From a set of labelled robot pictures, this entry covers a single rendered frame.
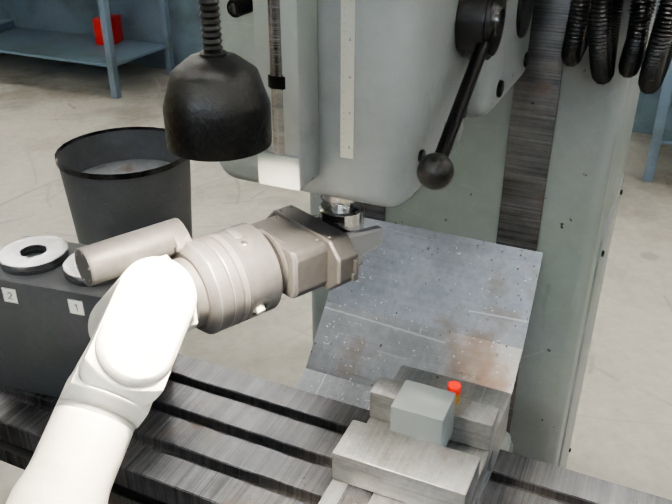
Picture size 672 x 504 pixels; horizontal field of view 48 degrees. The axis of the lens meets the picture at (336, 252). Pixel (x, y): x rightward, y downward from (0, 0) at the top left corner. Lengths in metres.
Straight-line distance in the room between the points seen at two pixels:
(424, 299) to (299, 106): 0.63
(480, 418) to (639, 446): 1.63
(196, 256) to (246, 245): 0.05
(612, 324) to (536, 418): 1.73
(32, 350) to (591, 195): 0.80
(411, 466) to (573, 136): 0.50
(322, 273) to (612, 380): 2.08
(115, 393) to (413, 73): 0.34
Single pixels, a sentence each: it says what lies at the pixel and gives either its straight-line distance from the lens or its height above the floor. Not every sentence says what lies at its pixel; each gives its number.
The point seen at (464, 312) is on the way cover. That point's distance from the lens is 1.17.
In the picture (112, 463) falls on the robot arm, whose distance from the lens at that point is 0.63.
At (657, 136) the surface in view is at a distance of 4.26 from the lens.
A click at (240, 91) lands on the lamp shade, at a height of 1.46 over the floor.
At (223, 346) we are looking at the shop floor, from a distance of 2.76.
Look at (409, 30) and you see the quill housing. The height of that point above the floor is 1.47.
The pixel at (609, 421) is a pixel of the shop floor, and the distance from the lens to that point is 2.56.
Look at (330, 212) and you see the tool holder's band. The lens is 0.76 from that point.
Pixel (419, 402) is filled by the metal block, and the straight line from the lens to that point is 0.86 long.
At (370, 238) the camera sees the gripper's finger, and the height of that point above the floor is 1.24.
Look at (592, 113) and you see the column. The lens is 1.06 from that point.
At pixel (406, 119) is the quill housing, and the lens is 0.63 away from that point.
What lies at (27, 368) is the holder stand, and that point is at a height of 0.95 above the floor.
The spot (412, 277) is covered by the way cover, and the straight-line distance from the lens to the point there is 1.18.
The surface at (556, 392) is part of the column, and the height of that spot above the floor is 0.82.
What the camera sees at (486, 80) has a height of 1.38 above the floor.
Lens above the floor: 1.60
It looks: 29 degrees down
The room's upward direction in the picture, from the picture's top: straight up
